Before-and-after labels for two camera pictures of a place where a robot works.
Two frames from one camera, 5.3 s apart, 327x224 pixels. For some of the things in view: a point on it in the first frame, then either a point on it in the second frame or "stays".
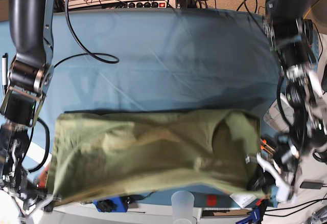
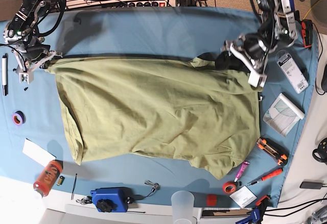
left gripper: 25,203 to 25,69
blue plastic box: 113,204 stays
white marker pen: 4,72 stays
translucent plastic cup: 182,206 stays
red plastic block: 211,200 stays
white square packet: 243,199 stays
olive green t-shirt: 125,153 to 186,109
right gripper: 263,179 to 254,52
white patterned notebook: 274,117 stays
